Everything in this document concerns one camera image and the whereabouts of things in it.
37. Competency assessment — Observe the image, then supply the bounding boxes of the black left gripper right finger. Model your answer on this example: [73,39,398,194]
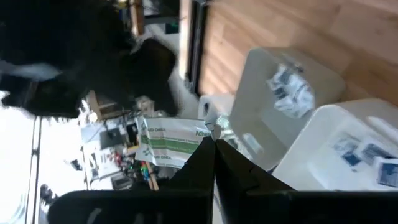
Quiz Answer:
[215,139,295,192]

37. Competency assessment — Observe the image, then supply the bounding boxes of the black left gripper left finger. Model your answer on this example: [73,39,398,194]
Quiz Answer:
[164,136,216,192]

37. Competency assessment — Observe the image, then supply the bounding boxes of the green striped bandage wrapper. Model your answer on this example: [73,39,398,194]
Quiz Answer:
[214,113,239,141]
[134,115,215,169]

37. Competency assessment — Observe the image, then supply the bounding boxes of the white antiseptic towelette packet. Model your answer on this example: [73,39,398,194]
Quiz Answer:
[275,101,312,119]
[270,63,304,86]
[360,141,393,164]
[331,133,363,167]
[375,157,398,189]
[279,79,315,106]

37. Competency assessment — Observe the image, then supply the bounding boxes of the white plastic bin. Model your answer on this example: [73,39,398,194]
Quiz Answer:
[272,98,398,192]

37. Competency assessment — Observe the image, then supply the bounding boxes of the grey plastic bin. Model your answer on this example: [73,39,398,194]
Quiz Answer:
[229,45,346,171]

